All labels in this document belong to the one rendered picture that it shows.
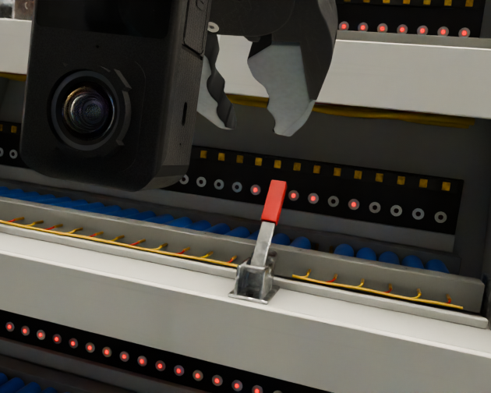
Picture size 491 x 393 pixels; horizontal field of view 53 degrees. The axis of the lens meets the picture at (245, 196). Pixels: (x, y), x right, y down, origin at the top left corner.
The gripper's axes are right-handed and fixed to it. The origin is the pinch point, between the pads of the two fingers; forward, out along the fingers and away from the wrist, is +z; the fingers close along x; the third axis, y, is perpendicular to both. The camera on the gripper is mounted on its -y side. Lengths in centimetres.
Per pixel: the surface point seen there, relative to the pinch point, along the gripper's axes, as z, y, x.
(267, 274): 8.5, -6.3, -1.1
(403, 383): 9.3, -11.2, -10.6
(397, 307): 12.1, -6.0, -9.9
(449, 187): 20.5, 8.2, -13.8
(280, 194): 9.3, 0.1, -0.5
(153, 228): 13.2, -3.1, 10.5
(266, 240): 9.1, -3.7, -0.3
